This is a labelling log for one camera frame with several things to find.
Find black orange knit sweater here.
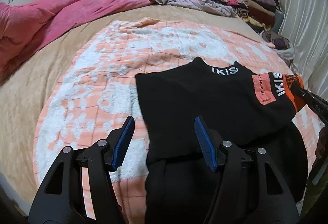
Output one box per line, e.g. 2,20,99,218
135,57,308,223

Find bag of clothes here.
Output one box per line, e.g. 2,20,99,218
261,31,295,67

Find stack of folded clothes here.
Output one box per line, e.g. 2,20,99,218
210,0,285,34

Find person's right hand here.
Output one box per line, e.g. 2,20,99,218
314,126,328,165

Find peach white plush blanket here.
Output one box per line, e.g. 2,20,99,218
33,17,325,224

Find beige fleece bed sheet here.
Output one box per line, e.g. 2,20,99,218
0,5,268,184

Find white satin curtain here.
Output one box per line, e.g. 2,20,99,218
279,0,327,99

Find pink satin comforter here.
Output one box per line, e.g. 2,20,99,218
1,0,152,81

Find lilac crumpled garment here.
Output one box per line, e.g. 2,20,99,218
152,0,237,17

